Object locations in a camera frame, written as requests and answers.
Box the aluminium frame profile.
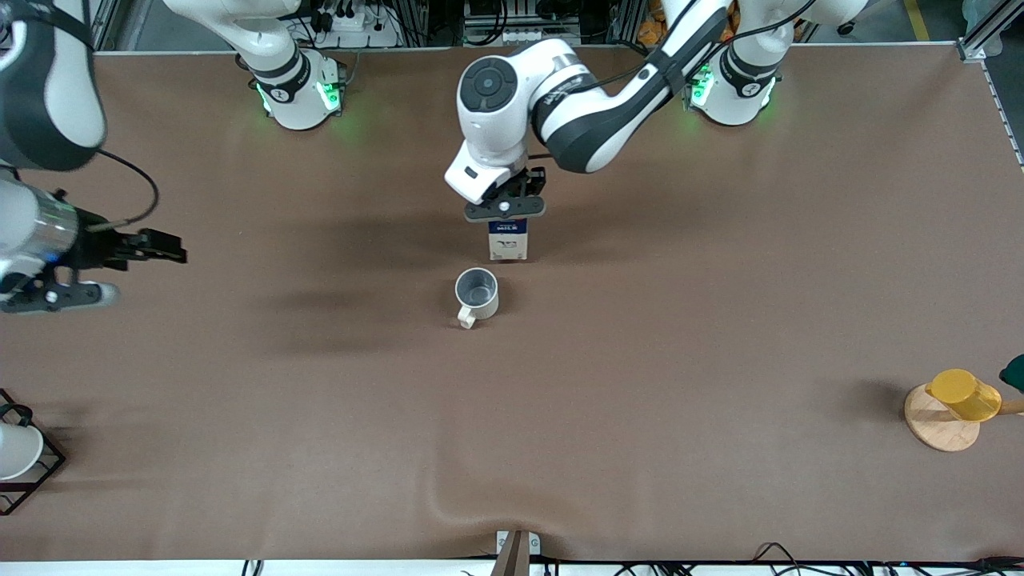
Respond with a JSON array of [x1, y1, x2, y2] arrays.
[[84, 0, 153, 54], [957, 0, 1024, 63]]

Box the yellow plastic cup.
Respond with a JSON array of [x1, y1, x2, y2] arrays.
[[926, 368, 1003, 423]]

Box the white cup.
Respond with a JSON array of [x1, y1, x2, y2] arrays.
[[0, 422, 45, 482]]

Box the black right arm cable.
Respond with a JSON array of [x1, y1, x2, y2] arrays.
[[86, 148, 160, 233]]

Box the blue white milk carton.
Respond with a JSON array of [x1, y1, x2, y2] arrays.
[[487, 217, 530, 263]]

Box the brown table cover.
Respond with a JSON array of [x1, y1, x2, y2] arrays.
[[0, 42, 1024, 563]]

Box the black wire rack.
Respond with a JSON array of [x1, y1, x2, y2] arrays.
[[0, 388, 67, 517]]

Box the long white power strip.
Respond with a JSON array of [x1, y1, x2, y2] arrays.
[[466, 26, 582, 46]]

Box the wooden mug stand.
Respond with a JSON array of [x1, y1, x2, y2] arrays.
[[903, 383, 1024, 454]]

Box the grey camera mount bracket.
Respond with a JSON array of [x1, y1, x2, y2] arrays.
[[491, 529, 542, 576]]

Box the beige mug with handle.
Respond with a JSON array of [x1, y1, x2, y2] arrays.
[[454, 266, 501, 330]]

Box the white power strip with plugs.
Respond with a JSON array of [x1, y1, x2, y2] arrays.
[[308, 0, 400, 49]]

